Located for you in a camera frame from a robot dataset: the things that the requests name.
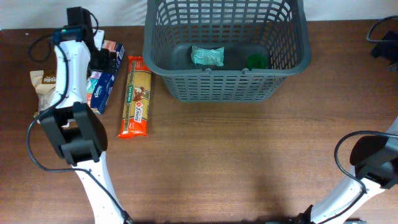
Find Kleenex tissue multipack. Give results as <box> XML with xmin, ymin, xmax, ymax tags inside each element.
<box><xmin>86</xmin><ymin>40</ymin><xmax>124</xmax><ymax>114</ymax></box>

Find mint green wipes packet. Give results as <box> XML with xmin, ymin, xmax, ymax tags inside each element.
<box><xmin>191</xmin><ymin>46</ymin><xmax>224</xmax><ymax>67</ymax></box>

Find green lid jar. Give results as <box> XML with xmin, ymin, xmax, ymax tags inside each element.
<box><xmin>246</xmin><ymin>54</ymin><xmax>268</xmax><ymax>70</ymax></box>

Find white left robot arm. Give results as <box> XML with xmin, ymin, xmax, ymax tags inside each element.
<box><xmin>39</xmin><ymin>25</ymin><xmax>132</xmax><ymax>223</ymax></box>

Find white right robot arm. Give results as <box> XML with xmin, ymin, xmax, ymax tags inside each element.
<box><xmin>294</xmin><ymin>121</ymin><xmax>397</xmax><ymax>223</ymax></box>

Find spaghetti packet orange ends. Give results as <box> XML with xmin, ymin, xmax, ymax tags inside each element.
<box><xmin>118</xmin><ymin>56</ymin><xmax>152</xmax><ymax>139</ymax></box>

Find beige Panisse snack bag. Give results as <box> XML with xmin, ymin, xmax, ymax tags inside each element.
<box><xmin>30</xmin><ymin>70</ymin><xmax>56</xmax><ymax>118</ymax></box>

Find grey plastic basket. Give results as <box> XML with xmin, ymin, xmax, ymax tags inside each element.
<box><xmin>143</xmin><ymin>0</ymin><xmax>311</xmax><ymax>102</ymax></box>

